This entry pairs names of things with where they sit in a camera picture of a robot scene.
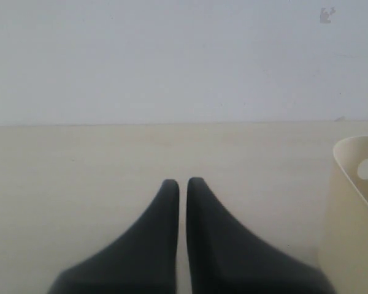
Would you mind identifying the white plastic bin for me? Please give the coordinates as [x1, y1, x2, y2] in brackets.
[318, 136, 368, 293]

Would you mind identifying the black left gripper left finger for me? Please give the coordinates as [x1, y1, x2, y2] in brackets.
[49, 179, 180, 293]

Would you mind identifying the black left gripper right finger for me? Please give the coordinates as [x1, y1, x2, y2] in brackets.
[186, 177, 335, 293]

